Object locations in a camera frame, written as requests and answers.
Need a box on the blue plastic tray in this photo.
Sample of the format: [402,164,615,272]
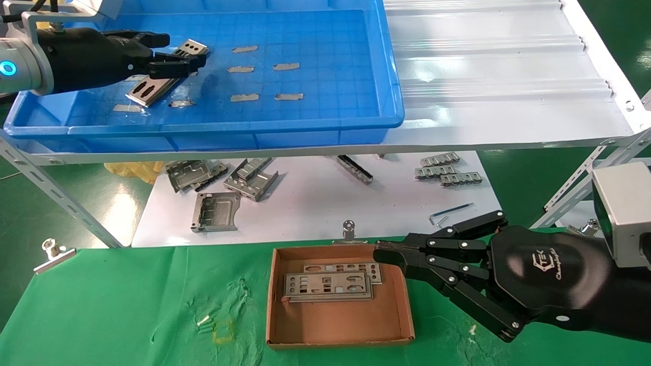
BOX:
[4,0,405,153]

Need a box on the small notched metal strip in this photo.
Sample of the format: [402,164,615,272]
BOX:
[415,164,457,180]
[420,152,461,167]
[440,172,483,187]

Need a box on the long grey metal bar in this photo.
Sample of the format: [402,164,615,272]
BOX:
[336,155,374,185]

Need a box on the white board sheet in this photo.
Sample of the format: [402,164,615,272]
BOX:
[131,151,501,249]

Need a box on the grey sheet metal bracket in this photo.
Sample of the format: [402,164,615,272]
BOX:
[191,162,229,193]
[224,170,279,202]
[191,192,241,233]
[165,160,214,194]
[236,158,273,181]

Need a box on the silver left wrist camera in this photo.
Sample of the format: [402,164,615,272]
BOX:
[23,0,124,49]

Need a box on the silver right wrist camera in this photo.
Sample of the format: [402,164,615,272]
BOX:
[591,162,651,269]

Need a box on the brown cardboard box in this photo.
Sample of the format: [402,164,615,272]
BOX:
[265,243,416,350]

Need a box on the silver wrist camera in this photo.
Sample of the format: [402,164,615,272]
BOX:
[23,0,124,49]
[591,162,651,269]

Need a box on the green table cloth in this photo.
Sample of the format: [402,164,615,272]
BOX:
[0,231,651,366]

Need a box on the silver IO shield plate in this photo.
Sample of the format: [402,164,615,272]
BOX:
[126,40,210,108]
[283,272,374,303]
[303,262,383,284]

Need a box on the grey slotted angle leg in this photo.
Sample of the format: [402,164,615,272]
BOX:
[0,130,124,249]

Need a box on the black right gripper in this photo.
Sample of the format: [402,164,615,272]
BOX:
[374,210,651,343]

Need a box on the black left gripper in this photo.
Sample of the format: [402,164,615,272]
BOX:
[38,28,208,95]

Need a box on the white metal shelf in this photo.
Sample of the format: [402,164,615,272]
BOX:
[0,0,651,166]

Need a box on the black hex key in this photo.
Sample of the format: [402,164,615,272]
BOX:
[429,202,475,225]

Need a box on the grey slotted angle brace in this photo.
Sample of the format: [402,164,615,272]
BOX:
[529,130,651,229]

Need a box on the yellow plastic bag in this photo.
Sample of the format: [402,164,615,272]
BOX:
[104,161,164,185]

